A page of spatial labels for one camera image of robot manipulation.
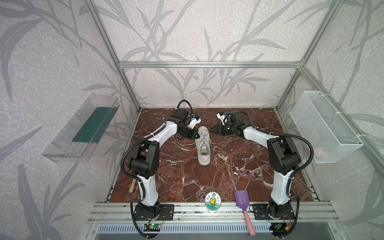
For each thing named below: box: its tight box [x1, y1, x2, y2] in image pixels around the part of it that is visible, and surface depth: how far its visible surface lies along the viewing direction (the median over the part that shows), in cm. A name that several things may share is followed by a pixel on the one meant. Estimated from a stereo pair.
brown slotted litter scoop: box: [291, 177, 312, 201], surface depth 82 cm
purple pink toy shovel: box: [234, 189, 256, 236], surface depth 78 cm
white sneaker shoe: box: [195, 125, 212, 166], surface depth 92 cm
